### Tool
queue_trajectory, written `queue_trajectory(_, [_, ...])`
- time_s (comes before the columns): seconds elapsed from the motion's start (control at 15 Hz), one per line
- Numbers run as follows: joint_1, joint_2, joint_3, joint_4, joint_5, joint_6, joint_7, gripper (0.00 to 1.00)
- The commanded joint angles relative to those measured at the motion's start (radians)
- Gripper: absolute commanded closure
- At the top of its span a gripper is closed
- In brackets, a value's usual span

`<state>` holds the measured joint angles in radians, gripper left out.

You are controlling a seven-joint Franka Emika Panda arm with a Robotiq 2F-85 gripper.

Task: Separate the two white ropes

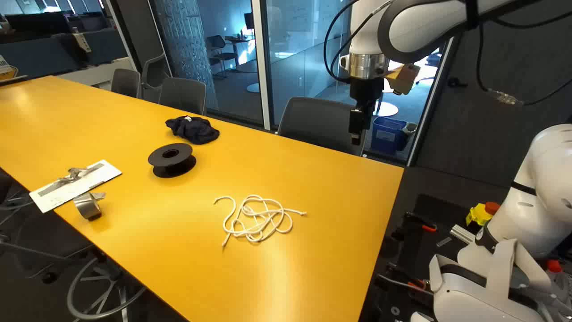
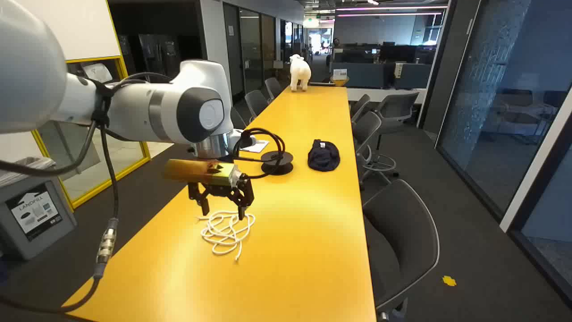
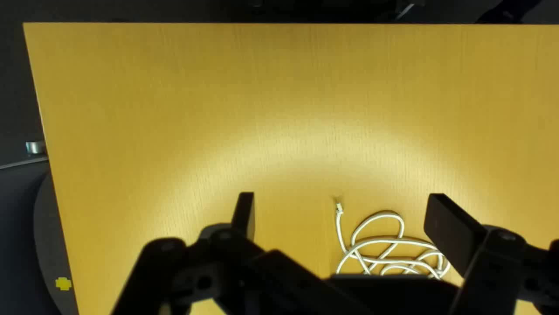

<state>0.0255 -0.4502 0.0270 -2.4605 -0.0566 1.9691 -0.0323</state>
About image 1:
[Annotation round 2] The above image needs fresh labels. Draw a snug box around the grey chair middle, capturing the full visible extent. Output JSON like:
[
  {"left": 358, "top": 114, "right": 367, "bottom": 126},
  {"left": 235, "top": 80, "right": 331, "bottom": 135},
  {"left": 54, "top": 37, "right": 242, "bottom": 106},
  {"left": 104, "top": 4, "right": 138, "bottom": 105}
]
[{"left": 159, "top": 76, "right": 206, "bottom": 114}]

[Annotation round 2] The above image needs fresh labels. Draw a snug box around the grey chair far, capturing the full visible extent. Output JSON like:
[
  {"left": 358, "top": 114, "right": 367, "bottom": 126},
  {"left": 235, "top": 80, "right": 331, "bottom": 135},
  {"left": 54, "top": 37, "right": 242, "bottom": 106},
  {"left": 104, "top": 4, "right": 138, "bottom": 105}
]
[{"left": 111, "top": 67, "right": 142, "bottom": 96}]

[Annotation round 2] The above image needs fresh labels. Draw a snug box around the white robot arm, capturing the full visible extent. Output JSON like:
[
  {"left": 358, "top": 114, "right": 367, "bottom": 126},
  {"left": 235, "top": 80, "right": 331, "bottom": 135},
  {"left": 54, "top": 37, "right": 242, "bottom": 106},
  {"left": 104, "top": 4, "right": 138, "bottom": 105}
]
[{"left": 342, "top": 0, "right": 572, "bottom": 257}]

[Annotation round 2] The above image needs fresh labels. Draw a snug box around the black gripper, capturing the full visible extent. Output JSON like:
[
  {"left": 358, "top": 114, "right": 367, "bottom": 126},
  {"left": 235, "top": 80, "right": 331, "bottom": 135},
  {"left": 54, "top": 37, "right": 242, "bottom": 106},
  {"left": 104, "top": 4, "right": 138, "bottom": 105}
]
[{"left": 349, "top": 78, "right": 383, "bottom": 153}]

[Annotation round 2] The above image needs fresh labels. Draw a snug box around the long white rope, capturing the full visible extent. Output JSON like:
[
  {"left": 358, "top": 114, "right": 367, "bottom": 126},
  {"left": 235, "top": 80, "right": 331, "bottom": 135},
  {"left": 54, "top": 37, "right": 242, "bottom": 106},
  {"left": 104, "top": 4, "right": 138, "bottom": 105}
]
[{"left": 213, "top": 192, "right": 283, "bottom": 250}]

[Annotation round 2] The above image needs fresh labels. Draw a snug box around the black spool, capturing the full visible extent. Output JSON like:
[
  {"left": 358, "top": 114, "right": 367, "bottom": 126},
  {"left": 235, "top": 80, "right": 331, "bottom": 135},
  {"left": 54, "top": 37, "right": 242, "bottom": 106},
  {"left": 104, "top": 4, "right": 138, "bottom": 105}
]
[{"left": 149, "top": 142, "right": 197, "bottom": 176}]

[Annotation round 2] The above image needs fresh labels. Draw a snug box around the yellow red emergency button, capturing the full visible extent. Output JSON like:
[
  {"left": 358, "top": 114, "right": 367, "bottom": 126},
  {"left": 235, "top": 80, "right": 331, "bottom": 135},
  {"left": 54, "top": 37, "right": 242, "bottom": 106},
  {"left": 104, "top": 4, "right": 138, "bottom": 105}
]
[{"left": 465, "top": 201, "right": 499, "bottom": 225}]

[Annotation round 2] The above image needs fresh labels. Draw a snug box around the grey chair near robot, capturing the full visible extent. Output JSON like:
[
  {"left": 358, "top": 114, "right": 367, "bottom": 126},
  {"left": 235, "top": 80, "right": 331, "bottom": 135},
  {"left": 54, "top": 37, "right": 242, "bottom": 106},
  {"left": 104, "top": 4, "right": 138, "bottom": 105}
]
[{"left": 277, "top": 96, "right": 358, "bottom": 148}]

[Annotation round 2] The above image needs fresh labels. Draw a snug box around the metal table clamp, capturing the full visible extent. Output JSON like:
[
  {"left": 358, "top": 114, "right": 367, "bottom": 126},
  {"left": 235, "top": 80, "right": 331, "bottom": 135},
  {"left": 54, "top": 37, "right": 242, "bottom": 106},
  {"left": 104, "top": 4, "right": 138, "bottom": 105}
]
[{"left": 74, "top": 192, "right": 104, "bottom": 221}]

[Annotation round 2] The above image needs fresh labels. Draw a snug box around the short white rope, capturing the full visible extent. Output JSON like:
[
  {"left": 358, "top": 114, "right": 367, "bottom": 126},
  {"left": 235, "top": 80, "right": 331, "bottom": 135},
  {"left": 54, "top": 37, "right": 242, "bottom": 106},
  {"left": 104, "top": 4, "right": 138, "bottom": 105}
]
[{"left": 236, "top": 192, "right": 310, "bottom": 244}]

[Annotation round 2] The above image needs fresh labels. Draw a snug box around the blue box outside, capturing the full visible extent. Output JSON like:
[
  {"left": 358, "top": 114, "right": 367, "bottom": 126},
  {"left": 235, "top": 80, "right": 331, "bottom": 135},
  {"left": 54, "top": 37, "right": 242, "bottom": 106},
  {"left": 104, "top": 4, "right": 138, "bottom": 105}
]
[{"left": 372, "top": 117, "right": 417, "bottom": 157}]

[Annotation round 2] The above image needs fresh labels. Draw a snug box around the white flat board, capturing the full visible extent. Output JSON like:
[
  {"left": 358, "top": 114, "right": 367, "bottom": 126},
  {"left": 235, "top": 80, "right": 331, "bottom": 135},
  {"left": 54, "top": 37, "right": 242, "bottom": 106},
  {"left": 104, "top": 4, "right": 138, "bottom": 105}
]
[{"left": 29, "top": 158, "right": 122, "bottom": 212}]

